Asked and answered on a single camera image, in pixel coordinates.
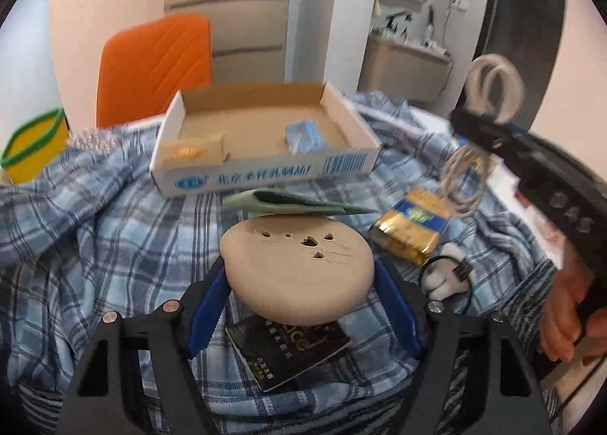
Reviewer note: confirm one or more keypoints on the black packet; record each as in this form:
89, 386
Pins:
284, 354

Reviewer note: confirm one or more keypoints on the green pouch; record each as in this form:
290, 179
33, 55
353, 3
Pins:
280, 201

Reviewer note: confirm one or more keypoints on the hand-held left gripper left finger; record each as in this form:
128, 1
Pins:
208, 316

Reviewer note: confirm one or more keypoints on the blue plaid shirt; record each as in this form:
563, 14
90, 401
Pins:
118, 235

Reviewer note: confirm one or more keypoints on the studded silver pouch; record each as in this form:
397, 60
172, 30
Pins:
95, 138

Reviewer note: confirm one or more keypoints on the gold blue cigarette pack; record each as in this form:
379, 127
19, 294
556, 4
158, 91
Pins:
410, 226

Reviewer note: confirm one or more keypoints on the white wall socket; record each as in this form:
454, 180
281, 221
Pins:
458, 4

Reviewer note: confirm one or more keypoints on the grey striped cloth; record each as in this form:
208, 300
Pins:
332, 416

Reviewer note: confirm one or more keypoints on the person's right hand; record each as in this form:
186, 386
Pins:
564, 302

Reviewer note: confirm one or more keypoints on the blue face mask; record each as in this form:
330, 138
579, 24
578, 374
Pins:
303, 136

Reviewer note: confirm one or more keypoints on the dark door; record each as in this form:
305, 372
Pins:
521, 12

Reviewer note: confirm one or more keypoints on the beige pebble-shaped hand warmer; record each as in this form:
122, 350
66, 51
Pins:
294, 273

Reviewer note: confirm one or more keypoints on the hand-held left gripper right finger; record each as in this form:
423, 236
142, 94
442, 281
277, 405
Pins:
398, 316

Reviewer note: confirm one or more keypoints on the yellow bin with green rim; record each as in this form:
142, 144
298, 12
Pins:
33, 155

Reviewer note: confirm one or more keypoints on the orange chair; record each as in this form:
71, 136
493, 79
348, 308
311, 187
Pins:
151, 69

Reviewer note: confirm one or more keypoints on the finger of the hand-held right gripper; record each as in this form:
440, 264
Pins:
483, 129

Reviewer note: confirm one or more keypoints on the cardboard box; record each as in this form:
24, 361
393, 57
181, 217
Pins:
265, 122

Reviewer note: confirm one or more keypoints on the small gold box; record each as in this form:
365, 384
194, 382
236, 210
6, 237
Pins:
189, 150

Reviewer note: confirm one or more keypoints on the beige sink vanity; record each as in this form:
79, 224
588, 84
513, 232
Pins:
403, 69

